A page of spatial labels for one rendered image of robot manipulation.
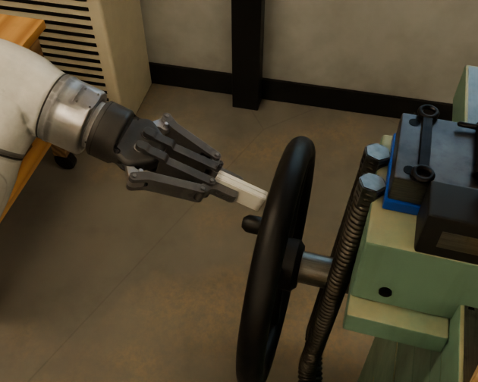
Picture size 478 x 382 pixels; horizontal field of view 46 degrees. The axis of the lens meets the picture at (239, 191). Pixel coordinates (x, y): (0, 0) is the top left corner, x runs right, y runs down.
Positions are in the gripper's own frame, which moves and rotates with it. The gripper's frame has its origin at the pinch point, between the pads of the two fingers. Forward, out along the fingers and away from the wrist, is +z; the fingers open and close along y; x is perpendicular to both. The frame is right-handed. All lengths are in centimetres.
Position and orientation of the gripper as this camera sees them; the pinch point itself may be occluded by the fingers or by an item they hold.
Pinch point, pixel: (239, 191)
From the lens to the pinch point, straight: 74.5
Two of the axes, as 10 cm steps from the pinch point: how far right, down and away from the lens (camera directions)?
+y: 2.7, -7.3, 6.3
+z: 9.1, 4.1, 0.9
